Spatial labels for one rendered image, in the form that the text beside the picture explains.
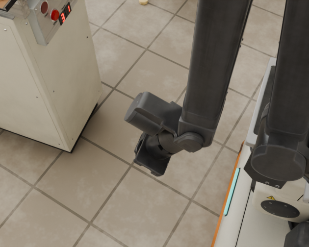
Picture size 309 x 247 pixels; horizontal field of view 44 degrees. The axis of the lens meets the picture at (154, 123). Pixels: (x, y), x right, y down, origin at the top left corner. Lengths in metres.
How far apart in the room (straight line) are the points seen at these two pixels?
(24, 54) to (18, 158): 0.74
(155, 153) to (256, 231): 0.68
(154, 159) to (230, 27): 0.38
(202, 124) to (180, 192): 1.07
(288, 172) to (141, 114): 0.25
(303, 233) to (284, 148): 0.59
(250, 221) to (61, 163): 0.85
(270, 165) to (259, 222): 0.76
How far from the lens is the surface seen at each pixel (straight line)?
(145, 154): 0.73
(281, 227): 1.35
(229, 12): 0.41
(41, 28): 1.10
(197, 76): 0.50
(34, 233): 1.64
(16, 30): 1.07
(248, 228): 1.32
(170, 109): 0.64
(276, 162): 0.57
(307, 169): 0.61
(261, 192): 1.06
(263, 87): 0.90
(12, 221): 1.68
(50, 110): 1.36
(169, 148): 0.68
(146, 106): 0.62
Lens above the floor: 1.52
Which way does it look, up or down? 60 degrees down
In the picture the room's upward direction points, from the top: straight up
